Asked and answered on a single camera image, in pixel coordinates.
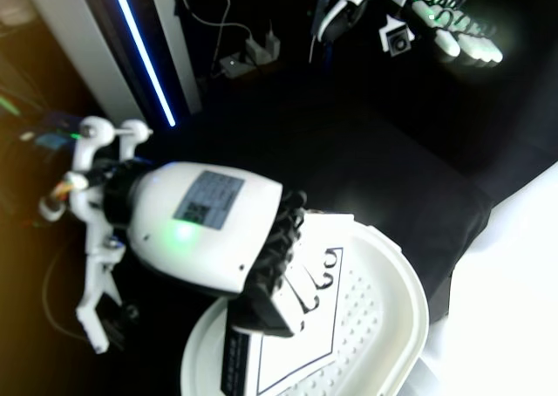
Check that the white pillar with blue light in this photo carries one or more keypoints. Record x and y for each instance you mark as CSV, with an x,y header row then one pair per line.
x,y
87,43

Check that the blue and white calculator box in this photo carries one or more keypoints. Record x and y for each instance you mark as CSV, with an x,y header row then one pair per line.
x,y
292,361

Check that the black table cloth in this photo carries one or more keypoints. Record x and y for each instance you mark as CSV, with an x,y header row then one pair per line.
x,y
370,160

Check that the white power strip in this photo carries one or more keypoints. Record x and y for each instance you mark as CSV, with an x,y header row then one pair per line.
x,y
244,62

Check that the white plastic tray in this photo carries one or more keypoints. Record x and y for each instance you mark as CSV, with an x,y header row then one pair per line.
x,y
375,309

